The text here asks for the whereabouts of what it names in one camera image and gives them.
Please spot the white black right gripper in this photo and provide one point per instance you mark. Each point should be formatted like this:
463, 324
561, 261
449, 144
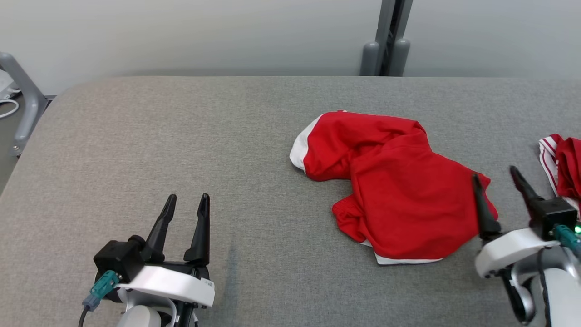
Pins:
504, 252

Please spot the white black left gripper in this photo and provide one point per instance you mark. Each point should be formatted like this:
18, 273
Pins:
181, 284

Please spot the red jersey white striped trim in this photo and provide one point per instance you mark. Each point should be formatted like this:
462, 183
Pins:
569, 163

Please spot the red shorts white side panel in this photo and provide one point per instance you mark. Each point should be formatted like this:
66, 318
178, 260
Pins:
399, 200

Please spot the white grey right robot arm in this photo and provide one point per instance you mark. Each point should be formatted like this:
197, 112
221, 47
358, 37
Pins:
563, 295

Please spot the white square power strip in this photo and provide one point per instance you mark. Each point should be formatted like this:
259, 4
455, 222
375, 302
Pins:
5, 86

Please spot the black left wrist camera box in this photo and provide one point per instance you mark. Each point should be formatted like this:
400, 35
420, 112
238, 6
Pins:
118, 259

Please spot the grey metal frame leg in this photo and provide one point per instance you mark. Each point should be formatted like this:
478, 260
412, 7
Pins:
27, 104

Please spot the grey double partition post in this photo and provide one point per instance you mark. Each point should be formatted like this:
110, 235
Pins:
386, 27

